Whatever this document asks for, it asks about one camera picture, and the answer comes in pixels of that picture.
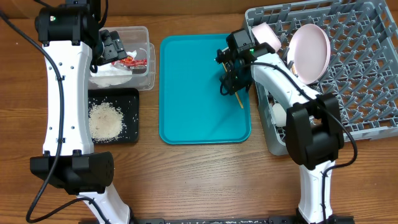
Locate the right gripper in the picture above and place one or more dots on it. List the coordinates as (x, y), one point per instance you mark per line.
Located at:
(228, 86)

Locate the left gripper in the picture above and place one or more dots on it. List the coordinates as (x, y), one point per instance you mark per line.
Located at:
(114, 47)

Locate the red snack wrapper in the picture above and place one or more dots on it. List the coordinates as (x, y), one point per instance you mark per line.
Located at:
(130, 63)

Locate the white tissue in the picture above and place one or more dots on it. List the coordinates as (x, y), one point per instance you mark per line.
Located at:
(114, 73)

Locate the white pink bowl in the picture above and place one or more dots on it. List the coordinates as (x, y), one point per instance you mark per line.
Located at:
(263, 33)

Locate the white plastic cup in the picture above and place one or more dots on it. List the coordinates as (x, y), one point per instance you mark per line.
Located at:
(280, 115)

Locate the pile of rice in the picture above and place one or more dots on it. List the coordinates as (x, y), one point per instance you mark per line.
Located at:
(111, 123)

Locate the large white plate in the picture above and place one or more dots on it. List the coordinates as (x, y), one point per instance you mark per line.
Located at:
(310, 51)

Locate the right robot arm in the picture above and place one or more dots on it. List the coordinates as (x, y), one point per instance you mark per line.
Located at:
(313, 128)

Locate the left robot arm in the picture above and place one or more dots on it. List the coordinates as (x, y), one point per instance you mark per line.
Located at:
(75, 44)

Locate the grey dishwasher rack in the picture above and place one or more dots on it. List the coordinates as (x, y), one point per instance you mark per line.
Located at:
(362, 73)

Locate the clear plastic bin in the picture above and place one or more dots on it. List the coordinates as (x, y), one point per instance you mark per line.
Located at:
(136, 38)

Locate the black plastic tray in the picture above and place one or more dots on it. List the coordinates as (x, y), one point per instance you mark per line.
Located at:
(119, 94)

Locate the teal plastic tray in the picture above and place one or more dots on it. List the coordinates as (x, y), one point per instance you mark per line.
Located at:
(191, 108)

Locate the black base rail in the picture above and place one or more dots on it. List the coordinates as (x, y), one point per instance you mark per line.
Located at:
(270, 220)

